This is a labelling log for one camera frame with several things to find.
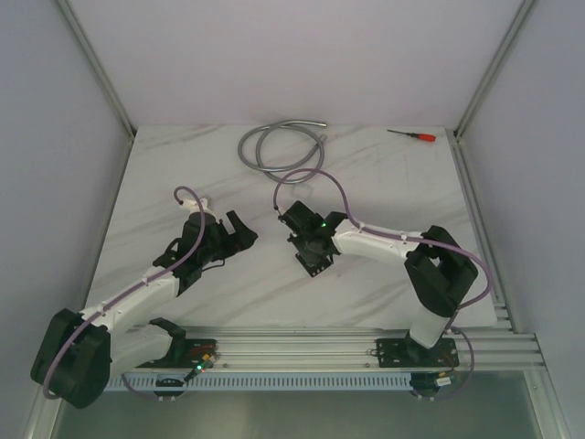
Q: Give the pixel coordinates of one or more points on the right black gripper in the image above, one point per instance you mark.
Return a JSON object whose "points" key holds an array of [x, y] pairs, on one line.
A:
{"points": [[296, 240]]}

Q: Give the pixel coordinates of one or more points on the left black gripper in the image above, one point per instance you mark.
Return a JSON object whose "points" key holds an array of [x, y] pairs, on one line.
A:
{"points": [[229, 237]]}

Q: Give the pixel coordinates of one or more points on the clear plastic fuse box cover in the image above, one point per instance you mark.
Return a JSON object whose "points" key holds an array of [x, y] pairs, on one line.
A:
{"points": [[313, 257]]}

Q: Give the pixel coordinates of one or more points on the black fuse box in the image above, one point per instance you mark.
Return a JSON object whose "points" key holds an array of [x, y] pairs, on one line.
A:
{"points": [[314, 272]]}

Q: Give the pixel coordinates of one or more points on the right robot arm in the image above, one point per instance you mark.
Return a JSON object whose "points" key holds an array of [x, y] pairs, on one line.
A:
{"points": [[440, 275]]}

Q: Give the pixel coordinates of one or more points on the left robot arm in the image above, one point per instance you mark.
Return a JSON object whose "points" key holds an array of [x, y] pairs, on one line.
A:
{"points": [[81, 351]]}

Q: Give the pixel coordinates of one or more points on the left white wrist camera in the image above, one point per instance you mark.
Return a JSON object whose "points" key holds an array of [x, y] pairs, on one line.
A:
{"points": [[193, 206]]}

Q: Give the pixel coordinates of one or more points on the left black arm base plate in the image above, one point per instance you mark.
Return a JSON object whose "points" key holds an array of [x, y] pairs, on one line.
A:
{"points": [[196, 352]]}

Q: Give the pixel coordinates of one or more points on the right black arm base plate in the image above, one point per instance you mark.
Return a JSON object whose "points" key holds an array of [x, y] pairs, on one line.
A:
{"points": [[403, 352]]}

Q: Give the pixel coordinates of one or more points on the red handled screwdriver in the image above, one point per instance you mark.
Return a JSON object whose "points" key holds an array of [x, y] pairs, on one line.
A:
{"points": [[429, 138]]}

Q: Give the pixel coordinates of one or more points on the perforated cable duct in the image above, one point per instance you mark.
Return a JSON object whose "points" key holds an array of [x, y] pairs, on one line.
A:
{"points": [[279, 381]]}

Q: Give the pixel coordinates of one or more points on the aluminium rail frame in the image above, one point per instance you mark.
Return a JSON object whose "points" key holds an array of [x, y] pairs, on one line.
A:
{"points": [[298, 349]]}

